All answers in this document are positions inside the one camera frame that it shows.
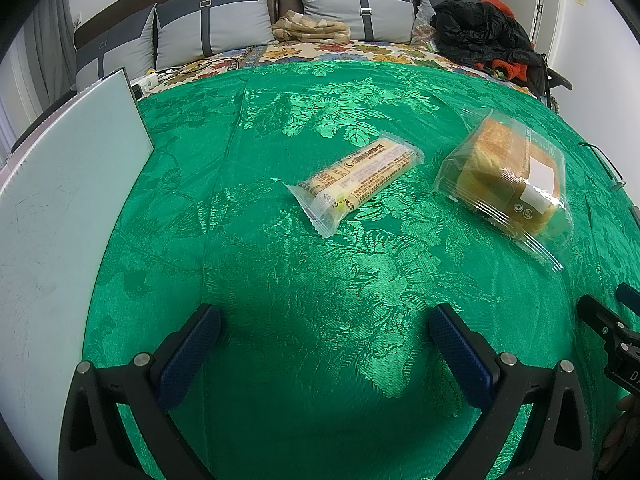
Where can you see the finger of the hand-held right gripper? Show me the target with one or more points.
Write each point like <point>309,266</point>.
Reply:
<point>630,294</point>
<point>597,316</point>

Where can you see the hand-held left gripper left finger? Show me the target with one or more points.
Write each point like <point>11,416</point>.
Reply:
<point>192,355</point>

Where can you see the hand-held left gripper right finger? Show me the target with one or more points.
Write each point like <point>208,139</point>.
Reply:
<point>462,355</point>

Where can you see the clear packet of sliced bread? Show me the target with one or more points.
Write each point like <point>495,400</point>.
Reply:
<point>500,170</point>

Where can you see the clear biscuit packet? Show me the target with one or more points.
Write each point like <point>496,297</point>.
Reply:
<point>350,175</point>

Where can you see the person's right hand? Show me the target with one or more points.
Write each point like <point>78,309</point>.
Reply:
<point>622,430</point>

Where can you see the green floral cloth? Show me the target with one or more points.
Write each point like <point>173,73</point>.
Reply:
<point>325,285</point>

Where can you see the white foam board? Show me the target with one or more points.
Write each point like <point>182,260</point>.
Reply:
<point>60,210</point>

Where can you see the black chair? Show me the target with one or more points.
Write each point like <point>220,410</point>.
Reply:
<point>545,85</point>

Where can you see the white power strip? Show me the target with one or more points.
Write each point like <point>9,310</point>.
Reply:
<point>145,83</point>

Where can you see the black jacket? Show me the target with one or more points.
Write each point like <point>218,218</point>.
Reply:
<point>475,30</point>

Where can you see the floral bed sheet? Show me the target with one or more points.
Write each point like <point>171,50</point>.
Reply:
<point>380,50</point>

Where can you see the orange garment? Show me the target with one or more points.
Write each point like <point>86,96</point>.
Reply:
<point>500,5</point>

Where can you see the clear plastic bag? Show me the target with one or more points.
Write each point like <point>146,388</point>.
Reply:
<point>422,32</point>

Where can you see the grey curtain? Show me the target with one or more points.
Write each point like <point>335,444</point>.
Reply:
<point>40,60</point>

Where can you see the folded beige blanket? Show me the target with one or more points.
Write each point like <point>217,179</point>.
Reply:
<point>310,30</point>

